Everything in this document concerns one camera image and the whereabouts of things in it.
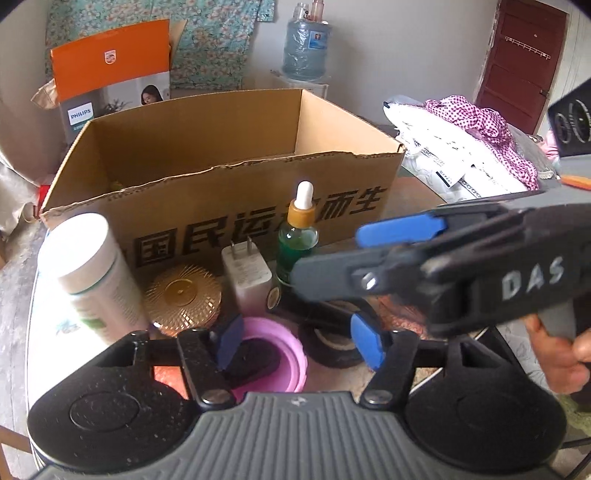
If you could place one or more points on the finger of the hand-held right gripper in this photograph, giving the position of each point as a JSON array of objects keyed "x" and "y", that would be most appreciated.
[
  {"x": 337, "y": 272},
  {"x": 397, "y": 230}
]

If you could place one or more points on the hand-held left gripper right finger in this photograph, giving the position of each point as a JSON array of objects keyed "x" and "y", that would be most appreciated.
[{"x": 367, "y": 344}]

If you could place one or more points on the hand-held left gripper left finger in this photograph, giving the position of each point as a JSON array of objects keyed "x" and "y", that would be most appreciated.
[{"x": 229, "y": 342}]

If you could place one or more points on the black tape roll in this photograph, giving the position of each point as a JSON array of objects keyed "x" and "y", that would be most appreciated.
[{"x": 323, "y": 359}]

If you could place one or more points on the green dropper bottle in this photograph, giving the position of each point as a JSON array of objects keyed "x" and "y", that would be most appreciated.
[{"x": 298, "y": 240}]

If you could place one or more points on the pink plastic lid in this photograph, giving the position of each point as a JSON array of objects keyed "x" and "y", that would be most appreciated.
[{"x": 288, "y": 344}]

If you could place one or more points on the white charger plug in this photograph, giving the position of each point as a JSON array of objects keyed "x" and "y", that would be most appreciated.
[{"x": 245, "y": 281}]

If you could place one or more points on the gold patterned jar lid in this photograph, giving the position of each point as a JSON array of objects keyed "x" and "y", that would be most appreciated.
[{"x": 181, "y": 295}]

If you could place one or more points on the white plastic bottle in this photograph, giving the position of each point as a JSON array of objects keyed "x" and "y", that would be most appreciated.
[{"x": 87, "y": 258}]

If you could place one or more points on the brown cardboard box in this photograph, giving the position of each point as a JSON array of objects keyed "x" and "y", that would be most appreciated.
[{"x": 184, "y": 138}]

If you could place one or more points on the person's right hand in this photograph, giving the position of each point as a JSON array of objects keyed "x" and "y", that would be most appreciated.
[{"x": 556, "y": 360}]

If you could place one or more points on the grey cushion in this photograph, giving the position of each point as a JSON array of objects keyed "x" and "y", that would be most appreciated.
[{"x": 531, "y": 152}]

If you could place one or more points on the pink checkered cloth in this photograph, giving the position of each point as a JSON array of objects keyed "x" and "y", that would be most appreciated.
[{"x": 485, "y": 124}]

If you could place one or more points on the pink plastic bag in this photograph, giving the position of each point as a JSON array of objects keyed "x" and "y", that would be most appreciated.
[{"x": 550, "y": 145}]

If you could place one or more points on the brown wooden door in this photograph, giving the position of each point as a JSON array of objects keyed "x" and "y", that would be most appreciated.
[{"x": 521, "y": 69}]

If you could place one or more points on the metal hook rack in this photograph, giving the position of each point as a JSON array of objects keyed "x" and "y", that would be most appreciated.
[{"x": 528, "y": 47}]

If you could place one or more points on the small pink bottle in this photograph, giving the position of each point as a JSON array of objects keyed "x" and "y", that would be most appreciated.
[{"x": 318, "y": 11}]

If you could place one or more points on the red packet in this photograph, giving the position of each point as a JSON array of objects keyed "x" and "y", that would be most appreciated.
[{"x": 42, "y": 198}]

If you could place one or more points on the small clear bottle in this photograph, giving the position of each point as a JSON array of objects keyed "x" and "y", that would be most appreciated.
[{"x": 301, "y": 11}]

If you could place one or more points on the grey plastic bag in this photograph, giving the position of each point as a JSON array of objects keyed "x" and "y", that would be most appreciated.
[{"x": 18, "y": 198}]

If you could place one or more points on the floral cloth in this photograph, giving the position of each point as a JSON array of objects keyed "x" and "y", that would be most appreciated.
[{"x": 217, "y": 41}]

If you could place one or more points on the brown paper bag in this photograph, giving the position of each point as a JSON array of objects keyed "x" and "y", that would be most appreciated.
[{"x": 46, "y": 94}]

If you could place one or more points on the orange product carton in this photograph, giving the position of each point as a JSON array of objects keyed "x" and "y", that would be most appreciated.
[{"x": 111, "y": 50}]

